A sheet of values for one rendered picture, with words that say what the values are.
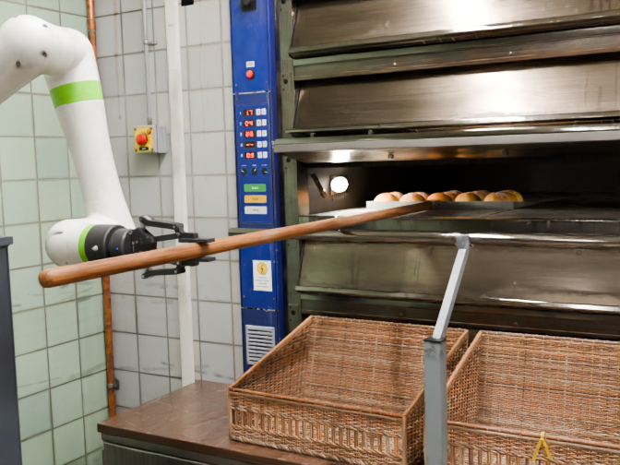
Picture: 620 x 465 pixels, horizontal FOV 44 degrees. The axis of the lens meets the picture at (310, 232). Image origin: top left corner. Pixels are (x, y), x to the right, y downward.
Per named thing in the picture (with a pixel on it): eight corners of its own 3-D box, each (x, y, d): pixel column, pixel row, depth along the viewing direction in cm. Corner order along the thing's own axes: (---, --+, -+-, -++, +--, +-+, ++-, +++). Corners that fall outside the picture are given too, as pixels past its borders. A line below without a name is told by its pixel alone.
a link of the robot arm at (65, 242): (37, 272, 169) (30, 222, 167) (78, 261, 180) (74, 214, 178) (84, 275, 162) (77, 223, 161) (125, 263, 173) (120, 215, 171)
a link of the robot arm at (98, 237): (82, 269, 162) (79, 226, 161) (121, 262, 172) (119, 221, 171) (103, 271, 159) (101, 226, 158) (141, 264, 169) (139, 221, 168)
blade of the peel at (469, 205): (513, 209, 262) (513, 201, 262) (365, 208, 289) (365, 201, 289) (537, 202, 294) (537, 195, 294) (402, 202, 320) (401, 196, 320)
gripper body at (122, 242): (131, 224, 166) (164, 225, 162) (133, 263, 167) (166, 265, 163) (106, 227, 160) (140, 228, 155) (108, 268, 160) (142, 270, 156)
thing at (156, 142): (147, 153, 289) (146, 126, 288) (168, 152, 284) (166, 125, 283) (133, 153, 283) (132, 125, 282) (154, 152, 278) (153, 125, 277)
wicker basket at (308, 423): (312, 394, 261) (309, 313, 258) (472, 418, 232) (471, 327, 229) (224, 440, 220) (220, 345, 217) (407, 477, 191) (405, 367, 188)
